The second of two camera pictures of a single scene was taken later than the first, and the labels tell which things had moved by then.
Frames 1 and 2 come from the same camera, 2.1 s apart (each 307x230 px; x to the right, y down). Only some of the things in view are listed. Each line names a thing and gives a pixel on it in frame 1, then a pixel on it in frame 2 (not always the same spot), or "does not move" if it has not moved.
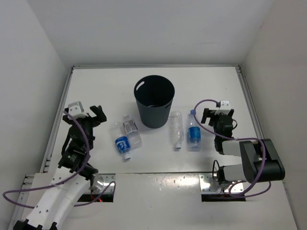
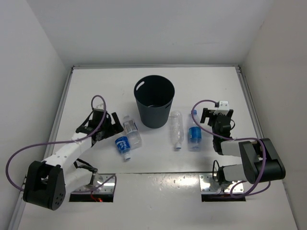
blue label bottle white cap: x=123 y=145 does not move
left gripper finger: x=99 y=113 -> x=117 y=127
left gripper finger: x=71 y=121 -> x=98 y=136
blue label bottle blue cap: x=194 y=132 does not move
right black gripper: x=207 y=113 does not move
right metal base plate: x=208 y=185 does not move
